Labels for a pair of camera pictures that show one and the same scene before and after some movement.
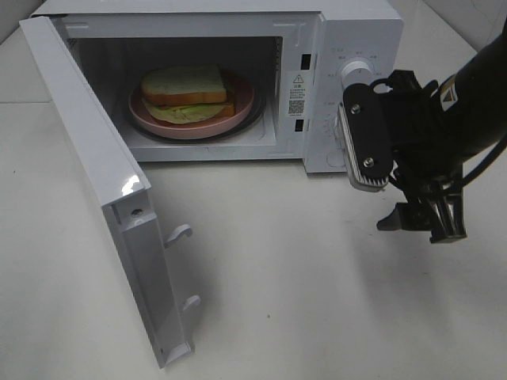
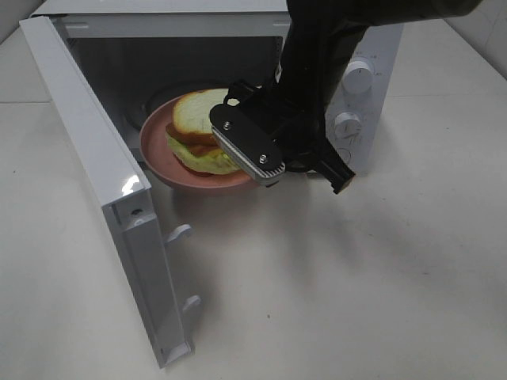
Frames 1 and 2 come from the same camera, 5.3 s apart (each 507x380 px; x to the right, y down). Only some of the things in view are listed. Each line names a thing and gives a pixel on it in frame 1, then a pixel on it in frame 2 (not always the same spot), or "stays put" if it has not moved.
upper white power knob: (356, 72) stays put
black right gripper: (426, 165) to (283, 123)
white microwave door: (123, 191) stays put
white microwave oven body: (303, 55) stays put
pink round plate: (238, 93) to (154, 142)
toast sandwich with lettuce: (185, 94) to (191, 137)
